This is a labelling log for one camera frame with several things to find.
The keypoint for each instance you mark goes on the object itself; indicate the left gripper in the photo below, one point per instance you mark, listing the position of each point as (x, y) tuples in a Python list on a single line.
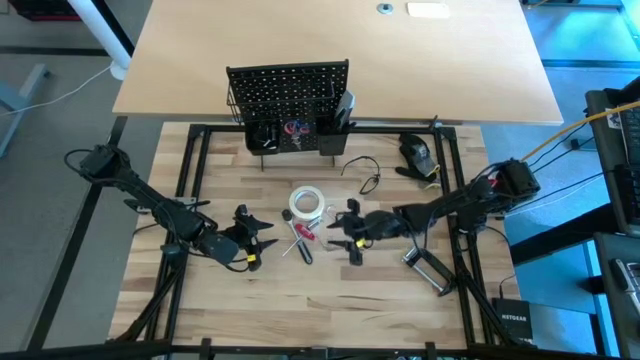
[(230, 245)]

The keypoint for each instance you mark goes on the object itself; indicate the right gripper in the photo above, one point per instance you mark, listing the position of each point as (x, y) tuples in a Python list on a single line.
[(380, 226)]

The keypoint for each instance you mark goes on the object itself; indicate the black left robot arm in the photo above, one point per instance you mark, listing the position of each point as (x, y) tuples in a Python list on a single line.
[(150, 205)]

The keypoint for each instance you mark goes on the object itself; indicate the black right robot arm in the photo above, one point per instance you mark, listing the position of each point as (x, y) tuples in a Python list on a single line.
[(450, 205)]

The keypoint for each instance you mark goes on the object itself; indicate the white masking tape roll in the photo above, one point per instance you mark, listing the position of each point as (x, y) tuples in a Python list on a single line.
[(306, 218)]

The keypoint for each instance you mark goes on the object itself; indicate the clear safety glasses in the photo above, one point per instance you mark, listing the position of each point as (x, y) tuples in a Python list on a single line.
[(376, 176)]

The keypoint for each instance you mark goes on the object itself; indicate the black plastic bin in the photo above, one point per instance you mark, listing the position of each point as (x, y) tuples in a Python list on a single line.
[(330, 145), (255, 142)]

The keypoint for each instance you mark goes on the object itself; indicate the black C-clamp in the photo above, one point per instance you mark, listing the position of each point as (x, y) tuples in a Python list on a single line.
[(446, 276)]

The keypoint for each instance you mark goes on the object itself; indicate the black metal pegboard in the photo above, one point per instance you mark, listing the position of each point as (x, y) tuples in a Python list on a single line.
[(285, 85)]

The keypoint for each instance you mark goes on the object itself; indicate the light wood desk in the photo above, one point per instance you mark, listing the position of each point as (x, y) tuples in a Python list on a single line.
[(400, 60)]

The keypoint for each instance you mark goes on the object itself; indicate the round silver desk grommet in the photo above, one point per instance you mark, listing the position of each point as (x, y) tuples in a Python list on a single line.
[(385, 8)]

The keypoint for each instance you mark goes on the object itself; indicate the pale yellow pad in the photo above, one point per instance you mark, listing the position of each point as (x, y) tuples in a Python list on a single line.
[(427, 9)]

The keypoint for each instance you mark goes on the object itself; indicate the white desk leg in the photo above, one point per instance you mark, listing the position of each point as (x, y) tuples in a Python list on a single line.
[(97, 30)]

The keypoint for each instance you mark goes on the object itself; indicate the dark side desk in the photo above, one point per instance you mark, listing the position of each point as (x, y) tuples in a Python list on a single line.
[(607, 165), (607, 325)]

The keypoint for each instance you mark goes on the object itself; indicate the grey metal stand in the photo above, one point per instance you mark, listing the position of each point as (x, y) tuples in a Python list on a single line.
[(20, 100)]

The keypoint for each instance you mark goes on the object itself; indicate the black crate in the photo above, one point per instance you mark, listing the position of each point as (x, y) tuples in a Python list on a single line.
[(45, 10)]

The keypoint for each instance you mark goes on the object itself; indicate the black Netgear network switch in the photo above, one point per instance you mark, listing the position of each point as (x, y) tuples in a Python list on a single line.
[(512, 320)]

